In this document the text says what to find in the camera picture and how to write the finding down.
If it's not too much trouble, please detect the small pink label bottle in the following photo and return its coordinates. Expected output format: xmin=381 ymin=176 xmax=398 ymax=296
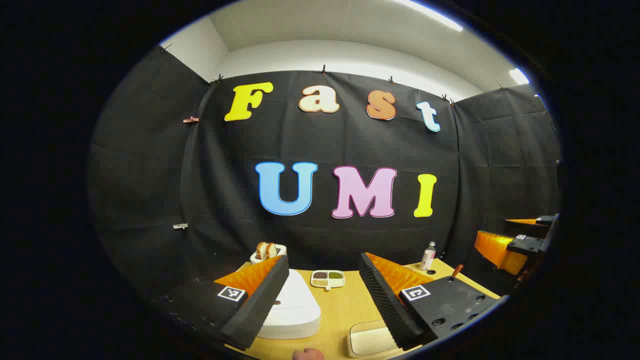
xmin=420 ymin=241 xmax=437 ymax=271

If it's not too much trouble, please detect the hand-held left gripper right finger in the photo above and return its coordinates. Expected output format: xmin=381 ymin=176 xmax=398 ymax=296
xmin=357 ymin=252 xmax=502 ymax=352

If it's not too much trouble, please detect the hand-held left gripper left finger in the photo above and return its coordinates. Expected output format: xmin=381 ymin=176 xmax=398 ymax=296
xmin=155 ymin=255 xmax=291 ymax=352

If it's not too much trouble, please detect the white toaster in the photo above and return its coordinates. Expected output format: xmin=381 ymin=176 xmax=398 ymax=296
xmin=249 ymin=244 xmax=288 ymax=265

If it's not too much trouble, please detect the white rice cooker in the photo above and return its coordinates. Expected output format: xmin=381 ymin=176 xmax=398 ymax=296
xmin=256 ymin=268 xmax=322 ymax=341

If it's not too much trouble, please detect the white divided grain dish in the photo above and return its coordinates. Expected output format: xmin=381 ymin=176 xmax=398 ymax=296
xmin=310 ymin=270 xmax=346 ymax=291

